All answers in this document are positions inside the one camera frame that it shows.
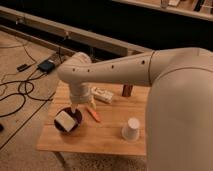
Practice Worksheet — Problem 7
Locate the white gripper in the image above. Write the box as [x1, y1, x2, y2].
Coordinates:
[69, 83, 96, 114]

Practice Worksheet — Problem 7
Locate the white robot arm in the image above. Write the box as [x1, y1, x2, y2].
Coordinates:
[58, 47, 213, 171]

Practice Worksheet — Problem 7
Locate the brown eraser block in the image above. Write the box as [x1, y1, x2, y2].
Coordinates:
[122, 85, 133, 97]

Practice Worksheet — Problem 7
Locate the dark brown bowl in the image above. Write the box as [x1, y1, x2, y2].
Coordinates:
[54, 107, 82, 133]

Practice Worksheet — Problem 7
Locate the orange carrot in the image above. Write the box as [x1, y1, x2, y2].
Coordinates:
[86, 106, 101, 122]

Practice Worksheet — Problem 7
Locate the white labelled bottle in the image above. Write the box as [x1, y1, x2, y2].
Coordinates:
[91, 87, 114, 103]

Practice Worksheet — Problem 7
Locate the white sponge block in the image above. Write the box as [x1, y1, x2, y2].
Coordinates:
[55, 111, 76, 132]

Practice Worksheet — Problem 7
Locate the wooden slatted table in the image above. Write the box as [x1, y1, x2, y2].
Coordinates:
[37, 82, 149, 156]

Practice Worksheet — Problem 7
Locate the dark blue power box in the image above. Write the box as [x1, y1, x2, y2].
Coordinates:
[38, 60, 55, 73]

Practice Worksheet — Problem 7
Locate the small black adapter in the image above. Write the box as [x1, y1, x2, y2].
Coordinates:
[17, 64, 29, 72]

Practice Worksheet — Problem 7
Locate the black floor cable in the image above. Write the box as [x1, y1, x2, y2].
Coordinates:
[0, 36, 68, 118]

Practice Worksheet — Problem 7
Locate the long metal rail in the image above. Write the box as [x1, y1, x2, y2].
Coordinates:
[0, 6, 150, 56]

